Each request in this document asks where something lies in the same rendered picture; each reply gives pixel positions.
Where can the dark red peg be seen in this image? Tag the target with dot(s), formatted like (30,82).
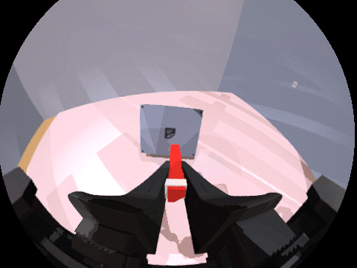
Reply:
(176,185)

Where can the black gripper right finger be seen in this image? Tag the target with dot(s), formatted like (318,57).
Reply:
(210,211)

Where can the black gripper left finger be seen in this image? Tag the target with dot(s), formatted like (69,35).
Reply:
(140,211)

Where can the grey sloped panel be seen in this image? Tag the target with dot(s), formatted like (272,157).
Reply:
(165,125)

